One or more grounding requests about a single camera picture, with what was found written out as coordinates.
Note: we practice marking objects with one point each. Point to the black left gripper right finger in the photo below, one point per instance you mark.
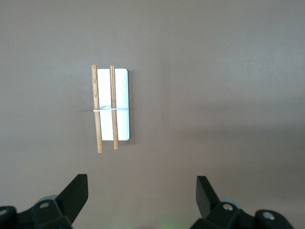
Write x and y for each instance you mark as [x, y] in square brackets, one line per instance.
[214, 212]

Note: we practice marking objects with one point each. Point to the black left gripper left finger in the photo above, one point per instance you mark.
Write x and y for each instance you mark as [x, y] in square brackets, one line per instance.
[64, 210]

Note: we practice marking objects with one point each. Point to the brown table cover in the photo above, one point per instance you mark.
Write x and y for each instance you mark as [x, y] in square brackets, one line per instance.
[214, 71]

